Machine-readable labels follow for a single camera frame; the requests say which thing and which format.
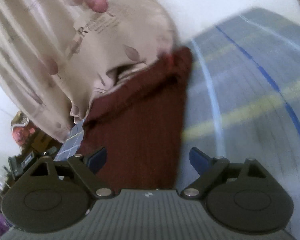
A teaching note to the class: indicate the dark red fuzzy garment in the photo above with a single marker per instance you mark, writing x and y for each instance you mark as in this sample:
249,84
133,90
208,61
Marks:
140,125

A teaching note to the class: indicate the cluttered shelf with toys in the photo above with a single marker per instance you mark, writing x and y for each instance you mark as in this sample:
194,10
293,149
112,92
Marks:
29,138

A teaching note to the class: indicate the grey plaid bed sheet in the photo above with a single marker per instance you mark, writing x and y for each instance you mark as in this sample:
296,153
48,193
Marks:
243,99

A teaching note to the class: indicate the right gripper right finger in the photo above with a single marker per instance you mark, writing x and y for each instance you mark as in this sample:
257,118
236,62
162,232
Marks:
241,197

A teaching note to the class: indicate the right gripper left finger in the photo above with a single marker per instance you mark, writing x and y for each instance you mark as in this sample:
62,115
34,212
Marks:
54,195

